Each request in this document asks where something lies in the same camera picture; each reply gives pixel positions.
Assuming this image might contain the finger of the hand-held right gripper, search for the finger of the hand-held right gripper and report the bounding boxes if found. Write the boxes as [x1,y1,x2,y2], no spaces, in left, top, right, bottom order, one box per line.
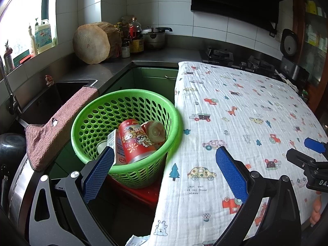
[304,137,328,157]
[286,148,328,171]

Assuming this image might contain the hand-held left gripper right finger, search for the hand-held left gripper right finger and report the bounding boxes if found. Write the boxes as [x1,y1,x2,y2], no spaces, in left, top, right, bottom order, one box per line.
[216,146,301,246]

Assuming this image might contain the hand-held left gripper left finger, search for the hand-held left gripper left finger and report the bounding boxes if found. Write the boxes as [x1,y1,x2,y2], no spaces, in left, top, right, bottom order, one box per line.
[28,146,115,246]

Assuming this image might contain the milk carton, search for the milk carton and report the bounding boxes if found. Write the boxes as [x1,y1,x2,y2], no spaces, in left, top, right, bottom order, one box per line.
[106,129,127,166]

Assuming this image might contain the red cartoon paper cup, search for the red cartoon paper cup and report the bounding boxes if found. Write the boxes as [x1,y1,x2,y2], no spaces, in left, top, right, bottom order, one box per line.
[118,119,157,164]

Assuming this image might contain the green plastic basket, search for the green plastic basket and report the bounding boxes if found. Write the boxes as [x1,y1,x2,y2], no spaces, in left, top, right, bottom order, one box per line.
[71,89,183,189]

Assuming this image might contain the red gold-label drink bottle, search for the red gold-label drink bottle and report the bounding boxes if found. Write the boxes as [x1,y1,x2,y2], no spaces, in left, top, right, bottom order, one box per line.
[141,120,167,147]

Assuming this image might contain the person's right hand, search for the person's right hand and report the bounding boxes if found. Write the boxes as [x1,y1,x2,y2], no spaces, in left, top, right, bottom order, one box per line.
[310,192,324,226]

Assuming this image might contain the red plastic stool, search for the red plastic stool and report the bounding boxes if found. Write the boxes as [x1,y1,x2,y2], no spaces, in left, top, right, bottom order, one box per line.
[106,175,161,211]

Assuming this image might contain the pink towel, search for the pink towel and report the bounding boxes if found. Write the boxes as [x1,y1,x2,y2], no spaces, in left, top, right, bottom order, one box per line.
[25,85,99,173]

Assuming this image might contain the printed white blanket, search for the printed white blanket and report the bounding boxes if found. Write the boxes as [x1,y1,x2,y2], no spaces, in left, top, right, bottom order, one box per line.
[148,61,328,246]

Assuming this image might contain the white rag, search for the white rag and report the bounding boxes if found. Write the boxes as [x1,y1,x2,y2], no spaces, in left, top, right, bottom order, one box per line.
[275,73,299,93]

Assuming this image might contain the dark round pot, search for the dark round pot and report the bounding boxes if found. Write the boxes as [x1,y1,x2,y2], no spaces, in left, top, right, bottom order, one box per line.
[0,133,27,165]

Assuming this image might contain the black rice cooker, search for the black rice cooker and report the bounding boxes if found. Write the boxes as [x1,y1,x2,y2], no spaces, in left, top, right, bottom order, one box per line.
[279,29,311,82]

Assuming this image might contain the steel sink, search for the steel sink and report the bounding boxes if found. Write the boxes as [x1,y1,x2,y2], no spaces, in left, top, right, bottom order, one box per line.
[17,79,98,130]

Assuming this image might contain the green cabinet doors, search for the green cabinet doors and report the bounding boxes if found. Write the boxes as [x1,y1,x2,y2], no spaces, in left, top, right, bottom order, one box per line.
[102,67,179,103]

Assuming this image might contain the wooden glass-door cabinet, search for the wooden glass-door cabinet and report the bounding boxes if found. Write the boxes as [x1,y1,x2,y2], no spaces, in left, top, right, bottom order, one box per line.
[292,0,328,120]

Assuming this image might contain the black gas stove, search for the black gas stove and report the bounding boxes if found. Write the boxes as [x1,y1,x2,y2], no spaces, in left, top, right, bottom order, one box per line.
[199,46,280,79]

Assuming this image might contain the steel faucet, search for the steel faucet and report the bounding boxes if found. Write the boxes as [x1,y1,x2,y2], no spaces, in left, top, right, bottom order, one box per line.
[0,56,20,116]

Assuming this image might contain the small white-cap jar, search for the small white-cap jar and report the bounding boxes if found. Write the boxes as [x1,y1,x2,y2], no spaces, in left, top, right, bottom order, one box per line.
[121,41,131,58]

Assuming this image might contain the round wooden chopping block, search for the round wooden chopping block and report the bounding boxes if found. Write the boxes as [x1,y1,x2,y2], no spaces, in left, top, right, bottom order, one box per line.
[73,22,123,65]

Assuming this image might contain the yellow-label oil bottle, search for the yellow-label oil bottle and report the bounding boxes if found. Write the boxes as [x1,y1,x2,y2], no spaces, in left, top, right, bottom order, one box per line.
[128,17,145,54]

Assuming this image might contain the steel utensil cup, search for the steel utensil cup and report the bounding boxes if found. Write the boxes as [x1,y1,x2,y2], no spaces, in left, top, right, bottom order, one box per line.
[3,40,16,74]

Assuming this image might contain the steel pressure cooker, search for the steel pressure cooker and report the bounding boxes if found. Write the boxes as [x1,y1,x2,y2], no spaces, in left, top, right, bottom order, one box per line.
[141,26,173,51]

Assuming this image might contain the slim white bottle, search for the slim white bottle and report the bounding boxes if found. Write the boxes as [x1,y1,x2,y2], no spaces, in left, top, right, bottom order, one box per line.
[28,25,39,57]

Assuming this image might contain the white detergent jug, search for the white detergent jug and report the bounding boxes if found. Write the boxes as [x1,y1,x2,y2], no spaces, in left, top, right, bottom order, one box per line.
[34,18,53,54]

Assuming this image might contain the black range hood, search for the black range hood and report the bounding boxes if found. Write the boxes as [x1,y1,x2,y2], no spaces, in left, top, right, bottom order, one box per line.
[191,0,293,30]

